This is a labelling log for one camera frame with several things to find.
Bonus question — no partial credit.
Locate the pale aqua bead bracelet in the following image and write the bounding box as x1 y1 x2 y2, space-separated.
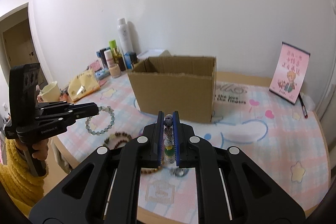
85 105 116 136

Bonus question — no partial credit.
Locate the dark brown bead bracelet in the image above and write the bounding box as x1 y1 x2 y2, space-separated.
102 132 133 150

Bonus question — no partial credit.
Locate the white bracelet with green bead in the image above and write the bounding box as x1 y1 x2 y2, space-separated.
163 114 176 164

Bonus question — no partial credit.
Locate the person left hand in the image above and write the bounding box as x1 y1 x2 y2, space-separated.
15 139 49 161

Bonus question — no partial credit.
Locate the cream ceramic mug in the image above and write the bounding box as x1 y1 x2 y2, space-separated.
39 81 61 102

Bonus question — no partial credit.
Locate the yellow snack packet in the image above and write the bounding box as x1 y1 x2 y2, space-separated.
67 69 100 102

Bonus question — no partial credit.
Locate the blue cosmetic pack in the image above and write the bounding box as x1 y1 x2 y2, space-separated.
95 68 110 81

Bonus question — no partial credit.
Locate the beige round jar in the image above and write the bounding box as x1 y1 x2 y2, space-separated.
109 64 121 79

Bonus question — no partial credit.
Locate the white pink tube bottle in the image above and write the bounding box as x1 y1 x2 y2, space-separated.
104 49 114 68

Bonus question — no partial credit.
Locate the green cap bottle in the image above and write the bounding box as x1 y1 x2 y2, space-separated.
109 40 118 56

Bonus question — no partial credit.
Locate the amber oil bottle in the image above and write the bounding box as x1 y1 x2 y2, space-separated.
112 47 126 72

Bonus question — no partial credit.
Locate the small dark dropper bottle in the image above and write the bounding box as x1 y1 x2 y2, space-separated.
129 52 138 68

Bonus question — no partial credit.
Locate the tall white spray bottle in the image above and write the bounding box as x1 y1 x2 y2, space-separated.
117 18 134 54

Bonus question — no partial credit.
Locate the white storage box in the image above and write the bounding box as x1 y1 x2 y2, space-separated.
137 49 171 60

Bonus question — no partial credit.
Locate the red black pen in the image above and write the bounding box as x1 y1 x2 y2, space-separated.
298 94 308 119

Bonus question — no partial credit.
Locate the brown cardboard box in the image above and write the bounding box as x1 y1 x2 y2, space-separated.
127 56 217 123

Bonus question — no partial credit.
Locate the pink illustrated desk calendar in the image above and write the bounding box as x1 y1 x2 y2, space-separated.
269 42 310 105

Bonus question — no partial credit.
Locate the light brown wooden bead bracelet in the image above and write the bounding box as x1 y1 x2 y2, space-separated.
140 165 162 175

